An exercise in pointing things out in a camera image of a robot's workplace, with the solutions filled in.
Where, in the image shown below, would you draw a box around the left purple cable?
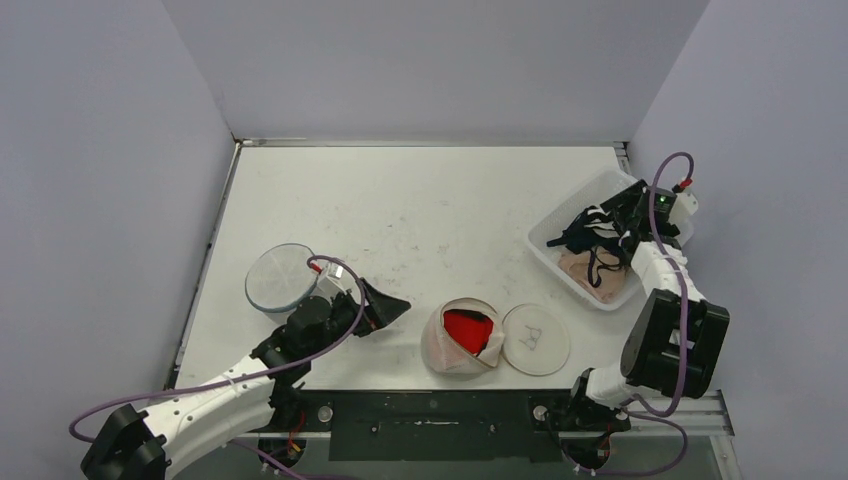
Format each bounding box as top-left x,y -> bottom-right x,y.
68,255 -> 368,444

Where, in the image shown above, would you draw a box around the blue-trim mesh laundry bag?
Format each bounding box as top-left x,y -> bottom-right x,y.
244,243 -> 318,313

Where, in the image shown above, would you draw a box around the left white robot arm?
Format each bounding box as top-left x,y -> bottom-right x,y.
81,279 -> 411,479

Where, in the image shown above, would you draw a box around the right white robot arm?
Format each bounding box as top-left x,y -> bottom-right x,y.
565,180 -> 730,429

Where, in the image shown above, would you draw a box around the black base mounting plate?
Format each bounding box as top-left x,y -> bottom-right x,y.
260,389 -> 631,463

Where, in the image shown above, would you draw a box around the beige bra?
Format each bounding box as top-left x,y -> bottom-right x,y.
557,246 -> 630,304

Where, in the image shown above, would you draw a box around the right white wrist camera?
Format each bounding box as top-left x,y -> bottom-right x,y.
669,187 -> 699,229

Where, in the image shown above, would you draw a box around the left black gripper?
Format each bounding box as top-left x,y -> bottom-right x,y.
307,278 -> 410,358

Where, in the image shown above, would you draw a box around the white bra black straps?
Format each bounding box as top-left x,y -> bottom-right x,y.
546,203 -> 641,256

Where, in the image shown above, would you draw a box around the white plastic basket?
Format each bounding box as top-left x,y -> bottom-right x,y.
527,166 -> 695,312

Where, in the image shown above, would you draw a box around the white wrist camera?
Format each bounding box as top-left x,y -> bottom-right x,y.
309,260 -> 347,301
669,187 -> 699,229

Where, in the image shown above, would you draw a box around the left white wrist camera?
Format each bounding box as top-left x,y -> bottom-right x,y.
309,260 -> 347,301

